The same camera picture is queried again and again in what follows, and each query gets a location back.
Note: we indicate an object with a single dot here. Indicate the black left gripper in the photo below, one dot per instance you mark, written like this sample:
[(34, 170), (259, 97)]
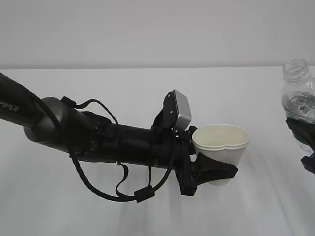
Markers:
[(206, 169)]

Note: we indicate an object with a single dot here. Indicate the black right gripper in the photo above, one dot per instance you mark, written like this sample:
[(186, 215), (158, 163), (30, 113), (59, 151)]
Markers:
[(305, 133)]

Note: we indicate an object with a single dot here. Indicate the white paper cup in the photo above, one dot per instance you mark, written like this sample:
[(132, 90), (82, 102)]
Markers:
[(222, 142)]

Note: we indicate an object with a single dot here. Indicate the clear plastic water bottle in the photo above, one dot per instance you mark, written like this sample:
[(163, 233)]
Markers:
[(298, 93)]

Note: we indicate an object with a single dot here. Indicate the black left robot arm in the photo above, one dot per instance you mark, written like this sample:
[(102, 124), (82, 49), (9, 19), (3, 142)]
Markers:
[(64, 125)]

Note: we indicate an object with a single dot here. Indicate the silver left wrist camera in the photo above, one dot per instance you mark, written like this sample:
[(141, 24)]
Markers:
[(175, 113)]

